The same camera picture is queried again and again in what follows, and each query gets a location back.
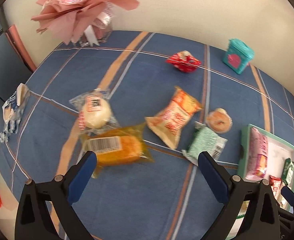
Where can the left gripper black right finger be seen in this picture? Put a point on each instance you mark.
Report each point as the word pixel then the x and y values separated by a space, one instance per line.
pixel 261 220

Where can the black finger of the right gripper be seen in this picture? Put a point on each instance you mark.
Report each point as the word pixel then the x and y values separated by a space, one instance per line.
pixel 286 218

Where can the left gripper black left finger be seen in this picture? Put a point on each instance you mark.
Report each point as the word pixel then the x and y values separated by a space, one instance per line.
pixel 33 220

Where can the red patterned cake packet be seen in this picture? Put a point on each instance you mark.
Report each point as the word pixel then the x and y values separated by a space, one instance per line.
pixel 275 184

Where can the green white biscuit packet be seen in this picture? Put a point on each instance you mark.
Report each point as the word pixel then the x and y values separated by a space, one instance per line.
pixel 288 171

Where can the pink swiss roll packet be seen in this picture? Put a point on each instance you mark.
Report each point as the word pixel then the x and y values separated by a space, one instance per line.
pixel 257 156

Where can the green patterned snack packet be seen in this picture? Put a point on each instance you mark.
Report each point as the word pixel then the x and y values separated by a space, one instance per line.
pixel 204 139

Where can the round orange jelly cup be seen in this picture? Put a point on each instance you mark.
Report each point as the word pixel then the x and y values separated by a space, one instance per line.
pixel 219 121

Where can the yellow cake packet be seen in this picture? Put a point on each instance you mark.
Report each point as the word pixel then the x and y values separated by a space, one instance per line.
pixel 120 146

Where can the clear white bun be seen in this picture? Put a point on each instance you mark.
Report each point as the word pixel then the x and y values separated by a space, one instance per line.
pixel 95 112

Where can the orange beige swiss roll packet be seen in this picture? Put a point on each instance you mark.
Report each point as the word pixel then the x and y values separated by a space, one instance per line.
pixel 168 123

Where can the red foil candy packet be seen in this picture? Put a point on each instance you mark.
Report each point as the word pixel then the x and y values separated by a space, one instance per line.
pixel 184 61

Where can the teal rimmed white box lid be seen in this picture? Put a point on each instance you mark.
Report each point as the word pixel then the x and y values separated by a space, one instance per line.
pixel 278 151

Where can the blue white crumpled wrapper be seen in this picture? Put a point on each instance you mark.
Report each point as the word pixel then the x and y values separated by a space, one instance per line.
pixel 13 110

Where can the teal toy house box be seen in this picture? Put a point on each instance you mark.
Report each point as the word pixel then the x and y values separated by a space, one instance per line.
pixel 238 55

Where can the blue plaid tablecloth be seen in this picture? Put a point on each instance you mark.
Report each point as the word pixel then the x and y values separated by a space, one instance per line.
pixel 164 199

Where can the clear glass vase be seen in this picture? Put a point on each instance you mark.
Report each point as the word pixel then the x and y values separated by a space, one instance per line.
pixel 94 36

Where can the pink paper flower bouquet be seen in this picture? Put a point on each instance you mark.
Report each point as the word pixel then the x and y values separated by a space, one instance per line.
pixel 68 19

